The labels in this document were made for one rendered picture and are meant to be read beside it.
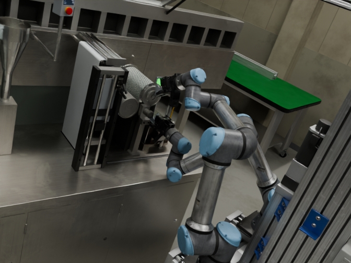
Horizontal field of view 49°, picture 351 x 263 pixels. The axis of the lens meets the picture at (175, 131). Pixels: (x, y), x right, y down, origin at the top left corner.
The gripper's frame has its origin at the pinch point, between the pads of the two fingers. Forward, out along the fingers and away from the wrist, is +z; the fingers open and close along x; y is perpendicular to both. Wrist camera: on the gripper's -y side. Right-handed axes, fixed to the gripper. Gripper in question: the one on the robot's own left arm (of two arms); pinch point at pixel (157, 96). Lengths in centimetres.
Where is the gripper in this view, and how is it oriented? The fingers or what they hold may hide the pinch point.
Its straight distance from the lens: 207.5
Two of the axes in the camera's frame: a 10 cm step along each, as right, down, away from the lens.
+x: -7.7, 0.6, -6.3
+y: -1.4, -9.9, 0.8
